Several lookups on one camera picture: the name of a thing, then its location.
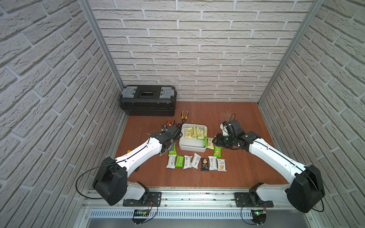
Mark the black cookie packet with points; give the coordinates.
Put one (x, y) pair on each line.
(205, 164)

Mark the right controller board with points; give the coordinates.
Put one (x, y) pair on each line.
(258, 216)

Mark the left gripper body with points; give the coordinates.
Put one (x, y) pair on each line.
(173, 130)

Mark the left aluminium frame post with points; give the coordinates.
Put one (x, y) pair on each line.
(101, 41)

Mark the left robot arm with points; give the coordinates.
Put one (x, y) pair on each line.
(111, 179)

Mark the yellow handled small pliers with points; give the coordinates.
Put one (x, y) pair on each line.
(184, 116)

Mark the grey storage box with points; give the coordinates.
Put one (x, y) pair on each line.
(192, 144)

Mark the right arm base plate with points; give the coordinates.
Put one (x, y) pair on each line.
(249, 199)

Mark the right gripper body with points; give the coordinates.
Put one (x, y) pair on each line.
(226, 141)

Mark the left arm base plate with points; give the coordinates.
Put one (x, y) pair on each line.
(148, 199)

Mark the controller board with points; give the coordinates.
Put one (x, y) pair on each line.
(140, 216)
(258, 216)

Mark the left controller board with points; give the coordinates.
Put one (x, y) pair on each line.
(140, 216)

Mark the aluminium frame post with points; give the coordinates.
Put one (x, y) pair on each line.
(315, 7)
(101, 41)

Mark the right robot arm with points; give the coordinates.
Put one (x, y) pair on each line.
(304, 189)

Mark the pale yellow cookie packet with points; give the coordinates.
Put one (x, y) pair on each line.
(194, 132)
(209, 143)

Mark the green cookie packet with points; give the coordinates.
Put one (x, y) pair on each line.
(172, 150)
(205, 142)
(179, 162)
(217, 152)

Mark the black toolbox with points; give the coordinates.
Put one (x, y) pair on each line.
(148, 100)

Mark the aluminium front rail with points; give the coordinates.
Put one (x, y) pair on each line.
(189, 198)

